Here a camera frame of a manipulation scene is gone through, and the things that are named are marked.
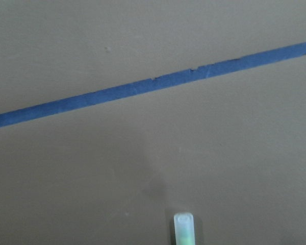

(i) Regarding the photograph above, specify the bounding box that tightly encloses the green marker pen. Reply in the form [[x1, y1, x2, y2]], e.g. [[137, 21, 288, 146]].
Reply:
[[173, 212, 195, 245]]

